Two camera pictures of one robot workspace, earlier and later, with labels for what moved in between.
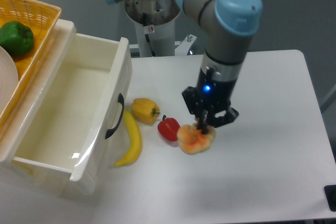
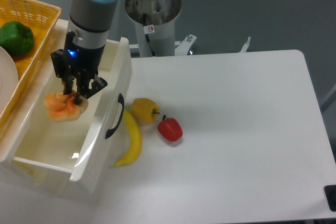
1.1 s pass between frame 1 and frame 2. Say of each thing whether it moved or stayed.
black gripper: moved
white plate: stayed
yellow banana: stayed
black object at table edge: stayed
